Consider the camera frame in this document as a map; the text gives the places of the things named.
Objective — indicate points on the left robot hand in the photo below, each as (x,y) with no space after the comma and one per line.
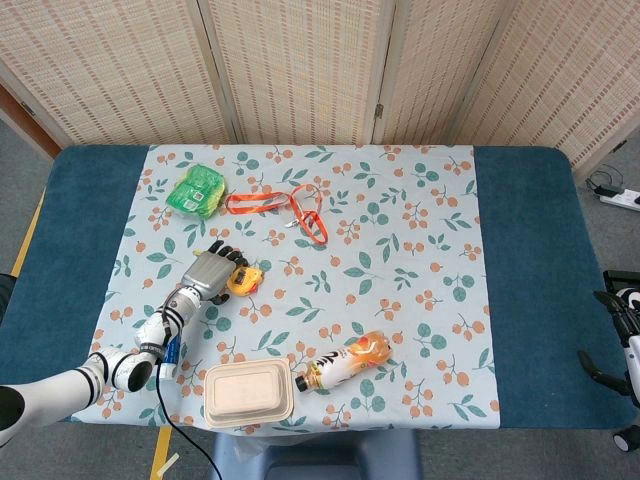
(207,272)

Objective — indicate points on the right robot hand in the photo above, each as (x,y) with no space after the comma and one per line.
(612,307)

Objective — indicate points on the yellow rubber duck toy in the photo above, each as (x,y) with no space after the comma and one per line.
(245,280)

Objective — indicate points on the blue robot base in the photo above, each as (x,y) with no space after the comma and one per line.
(320,460)

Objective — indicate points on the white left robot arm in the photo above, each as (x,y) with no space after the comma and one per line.
(65,385)

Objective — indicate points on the black floor box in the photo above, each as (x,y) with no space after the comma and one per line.
(622,277)

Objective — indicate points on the green snack package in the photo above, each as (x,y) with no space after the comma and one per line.
(195,192)

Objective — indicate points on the blue white toothpaste tube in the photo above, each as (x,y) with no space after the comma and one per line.
(171,357)

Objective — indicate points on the teal table cover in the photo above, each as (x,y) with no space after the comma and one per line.
(540,250)

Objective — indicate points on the clear badge holder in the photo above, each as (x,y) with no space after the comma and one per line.
(291,222)

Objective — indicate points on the white power strip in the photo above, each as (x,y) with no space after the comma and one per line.
(622,199)

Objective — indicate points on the black power adapter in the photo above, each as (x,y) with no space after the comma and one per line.
(607,190)

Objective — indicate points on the beige takeout container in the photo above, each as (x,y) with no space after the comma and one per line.
(247,392)

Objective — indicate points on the orange juice bottle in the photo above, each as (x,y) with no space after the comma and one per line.
(340,365)

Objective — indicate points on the floral print tablecloth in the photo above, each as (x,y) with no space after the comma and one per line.
(400,250)

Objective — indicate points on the dark fabric object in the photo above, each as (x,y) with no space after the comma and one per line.
(6,300)

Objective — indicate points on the woven folding screen panel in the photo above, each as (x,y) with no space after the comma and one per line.
(125,65)
(430,65)
(565,75)
(300,65)

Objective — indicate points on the brown wooden board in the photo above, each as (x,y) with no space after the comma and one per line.
(25,125)

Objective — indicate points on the metal screen hinge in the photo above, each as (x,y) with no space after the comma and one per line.
(379,111)

